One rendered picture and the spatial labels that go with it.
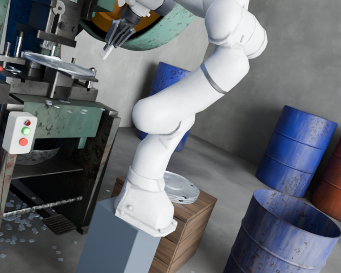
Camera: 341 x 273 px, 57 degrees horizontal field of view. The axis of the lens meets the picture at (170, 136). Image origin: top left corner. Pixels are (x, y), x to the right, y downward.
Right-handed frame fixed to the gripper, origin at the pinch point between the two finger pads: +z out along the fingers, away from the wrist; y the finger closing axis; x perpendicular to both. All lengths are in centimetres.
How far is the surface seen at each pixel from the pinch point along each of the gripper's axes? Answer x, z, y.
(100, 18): 35.7, 3.3, 24.0
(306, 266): -115, 7, 43
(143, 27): 10.0, -11.6, 22.9
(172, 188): -55, 31, 30
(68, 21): 15.7, 0.8, -10.1
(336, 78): -25, -62, 318
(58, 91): -2.5, 22.8, -12.2
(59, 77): 0.3, 17.7, -12.9
